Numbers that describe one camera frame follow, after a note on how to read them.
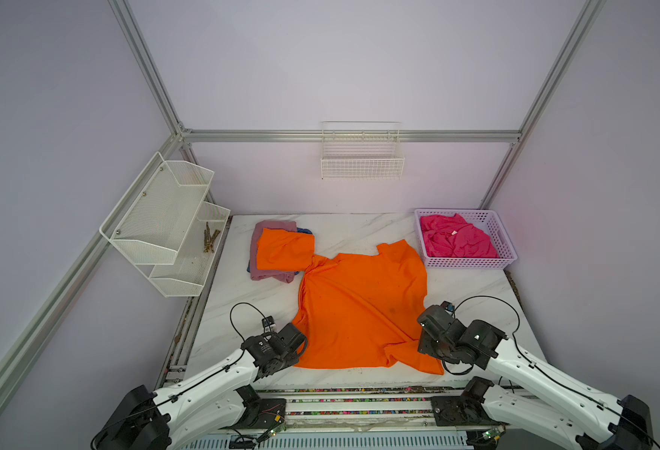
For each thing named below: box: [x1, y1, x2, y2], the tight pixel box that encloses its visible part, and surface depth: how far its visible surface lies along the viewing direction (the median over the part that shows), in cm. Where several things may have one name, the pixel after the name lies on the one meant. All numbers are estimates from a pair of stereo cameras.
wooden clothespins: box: [203, 221, 221, 253], surface depth 97 cm
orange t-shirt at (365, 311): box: [293, 239, 445, 375], surface depth 95 cm
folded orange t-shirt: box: [255, 227, 315, 272], surface depth 102 cm
